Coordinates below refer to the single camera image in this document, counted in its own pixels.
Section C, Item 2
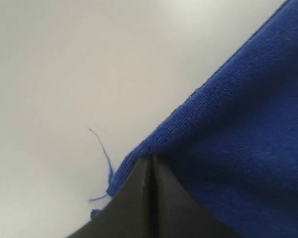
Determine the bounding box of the blue towel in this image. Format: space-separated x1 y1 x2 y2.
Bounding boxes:
107 0 298 238

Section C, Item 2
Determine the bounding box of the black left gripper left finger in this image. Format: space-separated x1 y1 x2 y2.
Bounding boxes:
70 158 151 238

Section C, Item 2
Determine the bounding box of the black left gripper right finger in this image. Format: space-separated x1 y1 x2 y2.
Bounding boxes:
150 155 236 238

